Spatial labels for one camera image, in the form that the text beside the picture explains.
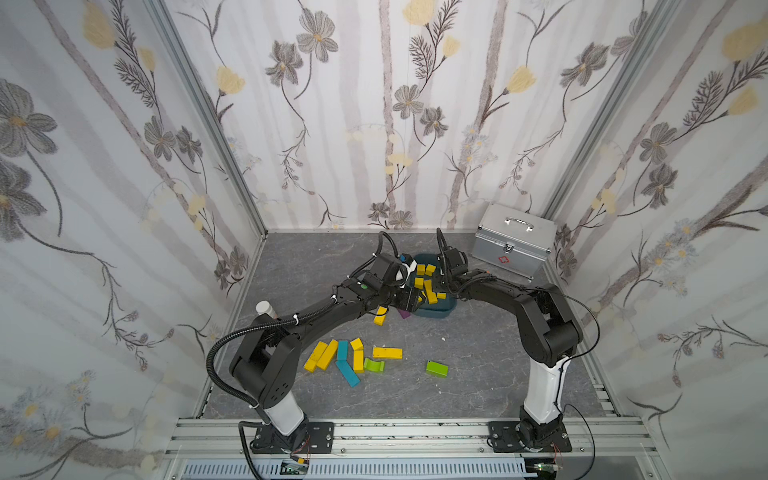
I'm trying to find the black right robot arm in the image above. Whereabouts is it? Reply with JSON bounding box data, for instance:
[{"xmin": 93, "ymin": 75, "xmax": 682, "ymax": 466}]
[{"xmin": 436, "ymin": 229, "xmax": 584, "ymax": 448}]

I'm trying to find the green arch block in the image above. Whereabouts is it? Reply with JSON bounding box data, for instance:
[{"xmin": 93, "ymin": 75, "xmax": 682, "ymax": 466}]
[{"xmin": 363, "ymin": 358, "xmax": 385, "ymax": 373}]

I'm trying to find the aluminium rail frame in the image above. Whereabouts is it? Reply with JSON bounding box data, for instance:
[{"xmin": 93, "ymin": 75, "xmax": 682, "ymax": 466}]
[{"xmin": 157, "ymin": 417, "xmax": 671, "ymax": 479}]

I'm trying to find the silver metal case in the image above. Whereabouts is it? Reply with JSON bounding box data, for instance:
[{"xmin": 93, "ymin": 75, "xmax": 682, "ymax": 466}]
[{"xmin": 471, "ymin": 203, "xmax": 557, "ymax": 281}]

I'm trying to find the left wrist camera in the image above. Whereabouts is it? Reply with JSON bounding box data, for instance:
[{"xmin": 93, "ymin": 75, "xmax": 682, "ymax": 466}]
[{"xmin": 399, "ymin": 253, "xmax": 418, "ymax": 273}]

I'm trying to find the upright teal block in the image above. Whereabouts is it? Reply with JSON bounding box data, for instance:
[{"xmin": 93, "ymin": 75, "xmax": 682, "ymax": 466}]
[{"xmin": 337, "ymin": 340, "xmax": 350, "ymax": 362}]

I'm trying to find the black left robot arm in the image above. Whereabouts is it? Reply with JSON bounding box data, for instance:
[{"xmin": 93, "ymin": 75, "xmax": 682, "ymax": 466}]
[{"xmin": 205, "ymin": 231, "xmax": 424, "ymax": 449}]

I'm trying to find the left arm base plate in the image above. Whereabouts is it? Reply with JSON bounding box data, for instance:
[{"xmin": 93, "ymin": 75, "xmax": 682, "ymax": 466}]
[{"xmin": 249, "ymin": 421, "xmax": 335, "ymax": 455}]

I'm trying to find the white cap orange bottle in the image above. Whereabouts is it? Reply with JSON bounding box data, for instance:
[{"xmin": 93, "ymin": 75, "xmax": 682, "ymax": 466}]
[{"xmin": 255, "ymin": 300, "xmax": 278, "ymax": 318}]

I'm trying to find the teal plastic bin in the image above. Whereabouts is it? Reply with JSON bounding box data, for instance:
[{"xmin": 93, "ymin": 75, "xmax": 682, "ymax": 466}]
[{"xmin": 407, "ymin": 253, "xmax": 457, "ymax": 319}]

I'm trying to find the yellow upright block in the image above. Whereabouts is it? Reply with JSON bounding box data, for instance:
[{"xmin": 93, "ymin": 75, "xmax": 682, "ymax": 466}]
[{"xmin": 353, "ymin": 350, "xmax": 365, "ymax": 374}]

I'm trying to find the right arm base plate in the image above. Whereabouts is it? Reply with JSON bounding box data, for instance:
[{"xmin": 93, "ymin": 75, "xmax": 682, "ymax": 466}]
[{"xmin": 487, "ymin": 420, "xmax": 573, "ymax": 453}]

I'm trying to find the long teal block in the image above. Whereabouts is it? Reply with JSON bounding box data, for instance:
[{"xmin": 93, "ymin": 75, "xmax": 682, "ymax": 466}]
[{"xmin": 336, "ymin": 360, "xmax": 360, "ymax": 388}]

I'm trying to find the green flat block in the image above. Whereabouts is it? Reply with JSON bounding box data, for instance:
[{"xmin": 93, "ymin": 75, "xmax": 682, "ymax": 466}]
[{"xmin": 425, "ymin": 361, "xmax": 449, "ymax": 378}]

